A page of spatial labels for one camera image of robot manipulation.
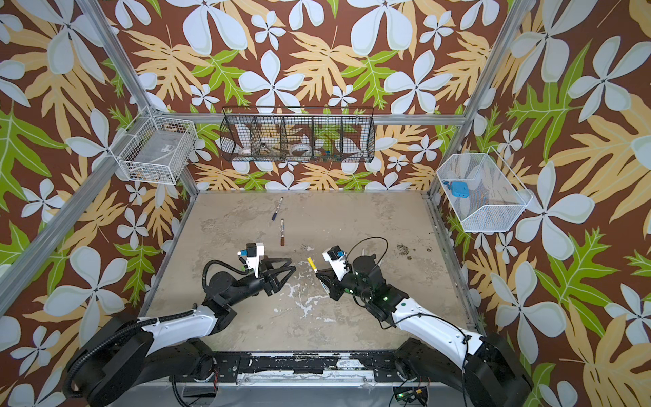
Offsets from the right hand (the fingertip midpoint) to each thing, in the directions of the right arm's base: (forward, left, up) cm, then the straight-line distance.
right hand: (317, 274), depth 76 cm
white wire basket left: (+38, +55, +20) cm, 70 cm away
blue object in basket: (+27, -50, +10) cm, 57 cm away
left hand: (+1, +7, +6) cm, 10 cm away
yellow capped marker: (+2, +1, +2) cm, 4 cm away
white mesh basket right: (+23, -55, +11) cm, 61 cm away
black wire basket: (+52, +7, +16) cm, 55 cm away
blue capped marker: (+36, +20, -15) cm, 44 cm away
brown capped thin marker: (+27, +15, -15) cm, 34 cm away
